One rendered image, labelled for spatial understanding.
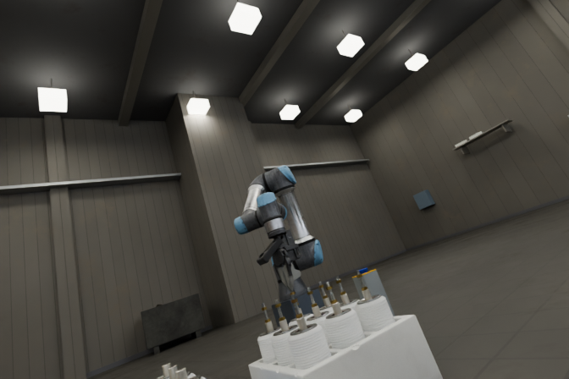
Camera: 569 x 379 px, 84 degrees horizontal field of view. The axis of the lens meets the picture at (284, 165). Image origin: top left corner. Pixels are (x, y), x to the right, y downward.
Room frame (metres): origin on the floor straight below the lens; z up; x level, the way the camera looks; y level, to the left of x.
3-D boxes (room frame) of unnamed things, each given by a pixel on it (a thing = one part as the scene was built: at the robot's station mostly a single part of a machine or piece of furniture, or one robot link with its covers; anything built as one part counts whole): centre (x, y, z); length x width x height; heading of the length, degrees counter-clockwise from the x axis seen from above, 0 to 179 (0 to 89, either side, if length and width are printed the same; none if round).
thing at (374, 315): (1.04, -0.10, 0.16); 0.10 x 0.10 x 0.18
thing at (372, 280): (1.30, -0.15, 0.16); 0.07 x 0.07 x 0.31; 32
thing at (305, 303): (1.68, 0.17, 0.15); 0.18 x 0.18 x 0.30; 40
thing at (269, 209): (1.20, 0.11, 0.65); 0.09 x 0.08 x 0.11; 171
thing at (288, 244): (1.20, 0.11, 0.50); 0.09 x 0.08 x 0.12; 129
